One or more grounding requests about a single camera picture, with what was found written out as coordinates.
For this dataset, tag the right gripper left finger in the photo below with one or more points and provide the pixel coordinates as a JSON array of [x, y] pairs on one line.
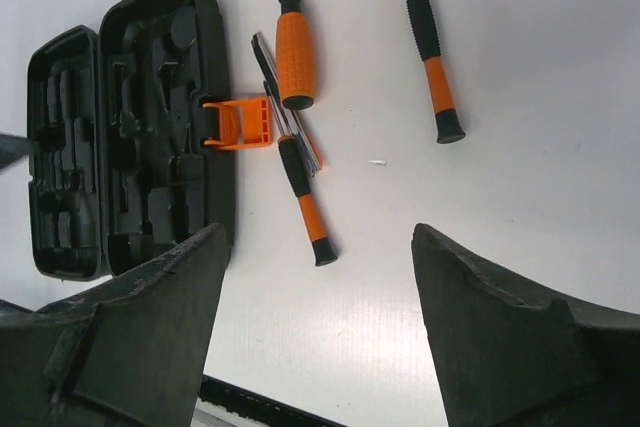
[[128, 352]]

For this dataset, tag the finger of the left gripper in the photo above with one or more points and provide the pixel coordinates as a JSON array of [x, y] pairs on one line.
[[14, 148]]

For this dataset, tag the small orange black precision screwdriver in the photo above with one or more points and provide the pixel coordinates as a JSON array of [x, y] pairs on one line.
[[425, 33]]

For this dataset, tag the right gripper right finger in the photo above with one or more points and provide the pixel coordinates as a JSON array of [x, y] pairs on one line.
[[509, 351]]

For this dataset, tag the black plastic tool case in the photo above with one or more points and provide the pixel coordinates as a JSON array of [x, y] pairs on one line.
[[136, 134]]

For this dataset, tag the orange grip bit screwdriver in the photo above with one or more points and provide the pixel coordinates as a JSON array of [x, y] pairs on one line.
[[295, 55]]

